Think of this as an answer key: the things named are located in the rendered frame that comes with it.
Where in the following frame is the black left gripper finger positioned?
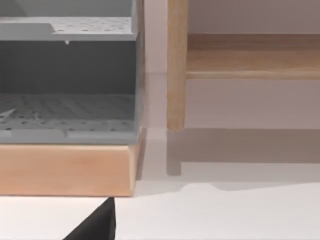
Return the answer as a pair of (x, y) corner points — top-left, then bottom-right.
(62, 197), (117, 240)

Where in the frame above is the pale wooden drawer front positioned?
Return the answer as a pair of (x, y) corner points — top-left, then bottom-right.
(0, 127), (147, 198)

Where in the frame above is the grey pierced drawer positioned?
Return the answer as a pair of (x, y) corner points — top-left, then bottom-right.
(0, 0), (146, 146)

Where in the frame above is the wooden open shelf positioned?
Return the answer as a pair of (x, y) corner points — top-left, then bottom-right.
(166, 0), (320, 132)

